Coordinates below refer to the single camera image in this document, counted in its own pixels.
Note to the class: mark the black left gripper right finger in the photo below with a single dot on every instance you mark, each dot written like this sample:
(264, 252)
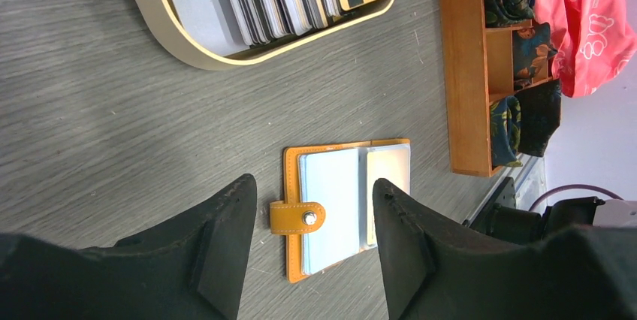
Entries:
(435, 268)

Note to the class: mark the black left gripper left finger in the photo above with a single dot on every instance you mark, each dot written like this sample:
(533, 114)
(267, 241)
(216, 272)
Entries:
(191, 266)

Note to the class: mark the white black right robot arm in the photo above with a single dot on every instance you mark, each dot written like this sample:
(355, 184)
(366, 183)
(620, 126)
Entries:
(500, 218)

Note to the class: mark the beige oval card tray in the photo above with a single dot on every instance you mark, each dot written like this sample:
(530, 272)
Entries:
(205, 34)

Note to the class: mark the dark rolled tie front right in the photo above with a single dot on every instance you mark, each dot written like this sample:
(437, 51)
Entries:
(540, 116)

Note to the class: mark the wooden compartment organizer box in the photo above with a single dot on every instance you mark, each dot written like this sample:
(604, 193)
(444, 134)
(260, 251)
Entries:
(478, 69)

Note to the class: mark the dark rolled tie middle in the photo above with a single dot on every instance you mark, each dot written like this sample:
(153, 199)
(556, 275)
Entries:
(531, 50)

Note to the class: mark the pink white garment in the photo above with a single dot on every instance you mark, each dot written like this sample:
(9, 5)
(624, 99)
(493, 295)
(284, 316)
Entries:
(593, 38)

